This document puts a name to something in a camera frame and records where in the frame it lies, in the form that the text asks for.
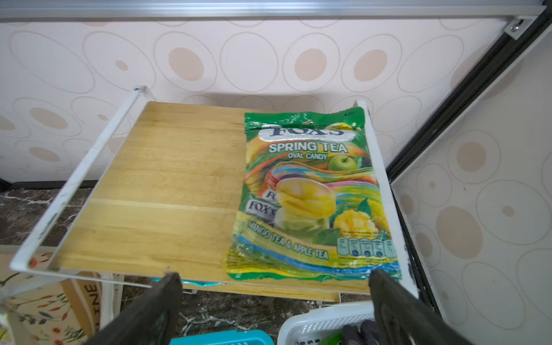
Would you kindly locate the teal plastic basket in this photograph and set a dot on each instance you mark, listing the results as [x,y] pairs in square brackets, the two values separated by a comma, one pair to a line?
[254,337]

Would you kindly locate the white wooden two-tier shelf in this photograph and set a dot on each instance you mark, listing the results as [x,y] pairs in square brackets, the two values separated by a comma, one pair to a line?
[165,204]

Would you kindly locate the purple eggplant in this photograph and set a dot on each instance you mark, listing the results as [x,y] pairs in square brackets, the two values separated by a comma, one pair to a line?
[366,334]

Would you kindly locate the aluminium frame bar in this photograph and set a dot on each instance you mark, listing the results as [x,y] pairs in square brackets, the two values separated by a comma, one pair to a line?
[15,10]

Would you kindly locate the cream canvas grocery bag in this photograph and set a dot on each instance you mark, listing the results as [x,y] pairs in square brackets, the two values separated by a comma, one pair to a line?
[64,312]

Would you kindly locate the white plastic basket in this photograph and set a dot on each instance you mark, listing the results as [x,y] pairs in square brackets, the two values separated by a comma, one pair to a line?
[317,324]

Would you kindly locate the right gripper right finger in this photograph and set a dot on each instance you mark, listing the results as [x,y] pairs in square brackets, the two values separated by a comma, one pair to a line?
[403,319]

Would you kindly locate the green spring tea candy bag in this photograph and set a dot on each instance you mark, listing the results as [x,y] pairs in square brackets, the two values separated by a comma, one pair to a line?
[311,206]

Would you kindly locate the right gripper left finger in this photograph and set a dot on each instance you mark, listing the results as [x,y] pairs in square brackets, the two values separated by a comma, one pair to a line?
[150,319]

